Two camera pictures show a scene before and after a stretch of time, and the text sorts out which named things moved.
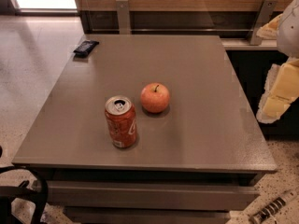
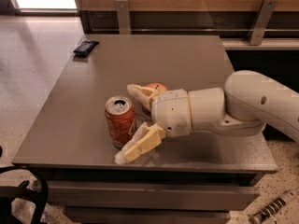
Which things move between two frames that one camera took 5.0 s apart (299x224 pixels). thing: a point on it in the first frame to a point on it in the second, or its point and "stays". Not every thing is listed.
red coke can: x=121 y=115 stays
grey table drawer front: x=150 y=195 stays
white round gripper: x=289 y=35 to x=170 y=112
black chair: x=8 y=192 stays
